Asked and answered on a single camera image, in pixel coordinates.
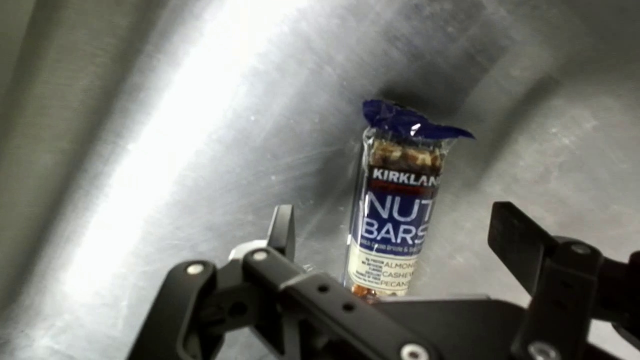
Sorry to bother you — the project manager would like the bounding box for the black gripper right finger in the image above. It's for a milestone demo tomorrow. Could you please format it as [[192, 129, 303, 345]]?
[[487, 199, 640, 360]]

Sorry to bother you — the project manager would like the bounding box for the stainless steel double sink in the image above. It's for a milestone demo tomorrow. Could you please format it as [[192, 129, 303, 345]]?
[[0, 0, 640, 360]]

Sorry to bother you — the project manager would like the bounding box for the blue nut bar packet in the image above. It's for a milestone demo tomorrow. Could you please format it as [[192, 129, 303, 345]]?
[[343, 98, 476, 306]]

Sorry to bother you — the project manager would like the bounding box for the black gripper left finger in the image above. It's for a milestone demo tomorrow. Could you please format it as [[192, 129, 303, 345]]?
[[127, 203, 443, 360]]

